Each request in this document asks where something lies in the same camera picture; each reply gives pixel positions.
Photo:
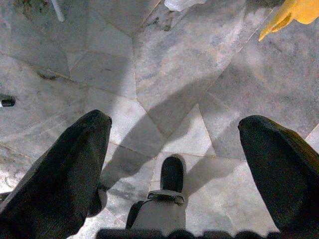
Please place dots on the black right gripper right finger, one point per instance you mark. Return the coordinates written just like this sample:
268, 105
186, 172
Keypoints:
286, 179

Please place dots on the yellow t-shirt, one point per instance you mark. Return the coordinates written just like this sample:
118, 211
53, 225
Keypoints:
299, 12

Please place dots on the white shirt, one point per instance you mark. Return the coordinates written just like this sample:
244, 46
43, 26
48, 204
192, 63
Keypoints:
184, 4

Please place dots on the white folding chair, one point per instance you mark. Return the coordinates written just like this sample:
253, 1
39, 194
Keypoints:
58, 11

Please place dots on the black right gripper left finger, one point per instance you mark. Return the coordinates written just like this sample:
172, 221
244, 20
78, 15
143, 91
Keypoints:
49, 189

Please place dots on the light blue folding table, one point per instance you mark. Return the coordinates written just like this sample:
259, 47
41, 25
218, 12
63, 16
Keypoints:
7, 100

